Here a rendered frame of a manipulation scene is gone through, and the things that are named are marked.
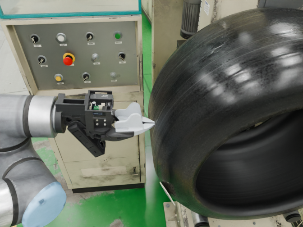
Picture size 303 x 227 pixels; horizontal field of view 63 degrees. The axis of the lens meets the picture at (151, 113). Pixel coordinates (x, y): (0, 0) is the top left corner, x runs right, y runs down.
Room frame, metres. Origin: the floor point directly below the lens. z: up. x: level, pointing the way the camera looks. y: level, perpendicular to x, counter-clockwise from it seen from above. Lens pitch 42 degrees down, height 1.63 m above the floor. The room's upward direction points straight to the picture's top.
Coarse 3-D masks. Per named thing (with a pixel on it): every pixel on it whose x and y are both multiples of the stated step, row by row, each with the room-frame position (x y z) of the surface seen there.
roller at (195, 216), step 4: (192, 212) 0.36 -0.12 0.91; (192, 216) 0.35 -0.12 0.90; (196, 216) 0.34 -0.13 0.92; (200, 216) 0.34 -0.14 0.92; (204, 216) 0.34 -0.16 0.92; (196, 220) 0.33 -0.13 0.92; (200, 220) 0.33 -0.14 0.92; (204, 220) 0.33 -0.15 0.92; (196, 224) 0.32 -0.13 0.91; (200, 224) 0.32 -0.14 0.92; (204, 224) 0.32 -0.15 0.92; (208, 224) 0.32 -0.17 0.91
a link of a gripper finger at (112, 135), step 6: (108, 132) 0.37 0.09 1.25; (114, 132) 0.37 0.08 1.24; (120, 132) 0.37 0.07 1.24; (126, 132) 0.37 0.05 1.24; (132, 132) 0.38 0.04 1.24; (102, 138) 0.36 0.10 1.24; (108, 138) 0.36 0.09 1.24; (114, 138) 0.36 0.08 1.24; (120, 138) 0.36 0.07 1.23; (126, 138) 0.37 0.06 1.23
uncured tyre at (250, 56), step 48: (192, 48) 0.49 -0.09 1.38; (240, 48) 0.41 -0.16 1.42; (288, 48) 0.37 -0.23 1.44; (192, 96) 0.36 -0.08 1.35; (240, 96) 0.33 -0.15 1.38; (288, 96) 0.32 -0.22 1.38; (192, 144) 0.31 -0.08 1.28; (240, 144) 0.59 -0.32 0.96; (288, 144) 0.55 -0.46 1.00; (192, 192) 0.30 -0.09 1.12; (240, 192) 0.43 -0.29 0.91; (288, 192) 0.40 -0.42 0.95
